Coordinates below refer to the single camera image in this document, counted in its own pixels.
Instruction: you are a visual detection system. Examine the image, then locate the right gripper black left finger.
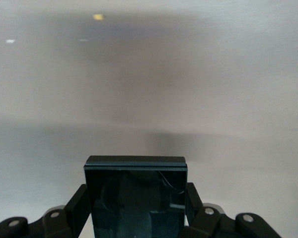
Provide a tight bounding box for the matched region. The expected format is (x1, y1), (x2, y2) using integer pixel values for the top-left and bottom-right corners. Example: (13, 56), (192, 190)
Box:
(0, 183), (90, 238)

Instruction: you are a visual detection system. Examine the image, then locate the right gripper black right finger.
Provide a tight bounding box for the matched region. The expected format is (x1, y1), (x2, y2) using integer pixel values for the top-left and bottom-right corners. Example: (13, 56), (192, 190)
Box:
(181, 182), (280, 238)

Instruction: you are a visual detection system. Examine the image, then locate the black flip phone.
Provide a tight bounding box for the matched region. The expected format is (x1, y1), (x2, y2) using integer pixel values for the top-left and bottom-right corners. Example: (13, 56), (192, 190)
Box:
(84, 155), (188, 238)

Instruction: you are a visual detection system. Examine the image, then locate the brown table mat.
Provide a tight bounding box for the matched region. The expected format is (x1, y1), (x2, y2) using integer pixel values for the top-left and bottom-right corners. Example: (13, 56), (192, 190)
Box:
(0, 0), (298, 238)

